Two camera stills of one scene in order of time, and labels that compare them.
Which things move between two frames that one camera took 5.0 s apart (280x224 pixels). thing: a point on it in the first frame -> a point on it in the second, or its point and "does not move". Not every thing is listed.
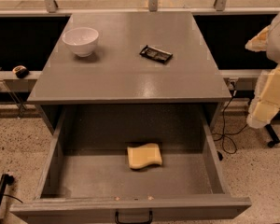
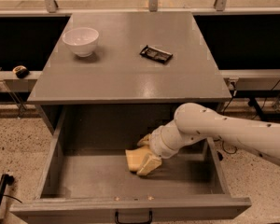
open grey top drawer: x=86 y=176 does not move
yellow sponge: x=143 y=155 does not move
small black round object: x=21 y=72 does not move
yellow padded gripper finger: x=259 y=42 -> x=167 y=140
